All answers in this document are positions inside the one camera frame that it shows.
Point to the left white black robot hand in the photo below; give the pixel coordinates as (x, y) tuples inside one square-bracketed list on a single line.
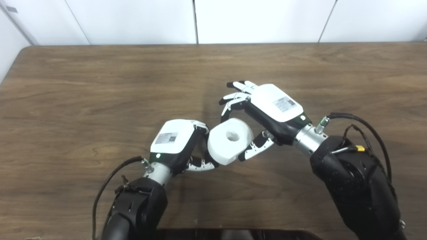
[(171, 140)]

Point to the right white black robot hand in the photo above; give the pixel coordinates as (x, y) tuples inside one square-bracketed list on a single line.
[(278, 108)]

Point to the round white piece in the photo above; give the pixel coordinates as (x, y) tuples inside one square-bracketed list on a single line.
[(230, 140)]

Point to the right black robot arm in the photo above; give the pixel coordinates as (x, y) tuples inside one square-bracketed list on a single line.
[(357, 186)]

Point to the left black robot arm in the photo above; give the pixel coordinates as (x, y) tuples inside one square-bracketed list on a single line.
[(140, 203)]

